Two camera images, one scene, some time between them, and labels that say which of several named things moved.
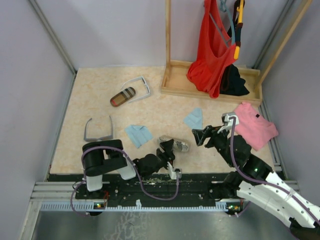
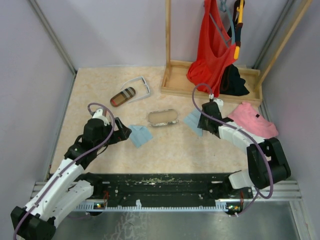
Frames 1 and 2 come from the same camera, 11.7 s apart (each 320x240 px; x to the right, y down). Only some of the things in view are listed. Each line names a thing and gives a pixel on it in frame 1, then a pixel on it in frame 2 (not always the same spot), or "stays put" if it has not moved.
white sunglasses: (145, 96) stays put
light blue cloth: (140, 134) stays put
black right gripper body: (219, 141) → (203, 123)
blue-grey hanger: (223, 5) stays put
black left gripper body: (163, 159) → (107, 130)
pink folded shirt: (253, 126) stays put
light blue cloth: (194, 119) stays put
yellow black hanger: (238, 17) stays put
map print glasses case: (180, 146) → (168, 116)
